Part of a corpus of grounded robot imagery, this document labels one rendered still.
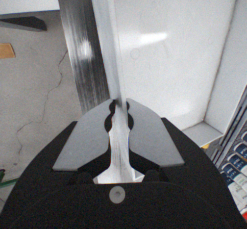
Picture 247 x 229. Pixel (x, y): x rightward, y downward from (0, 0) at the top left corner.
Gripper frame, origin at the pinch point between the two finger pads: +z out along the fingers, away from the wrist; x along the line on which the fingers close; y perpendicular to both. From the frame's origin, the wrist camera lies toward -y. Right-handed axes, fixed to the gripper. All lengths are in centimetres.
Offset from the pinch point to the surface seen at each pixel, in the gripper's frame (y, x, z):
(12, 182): 108, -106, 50
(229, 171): 55, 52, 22
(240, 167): 48, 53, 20
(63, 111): 54, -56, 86
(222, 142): 41, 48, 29
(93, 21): -8.2, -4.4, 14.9
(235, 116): 26, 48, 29
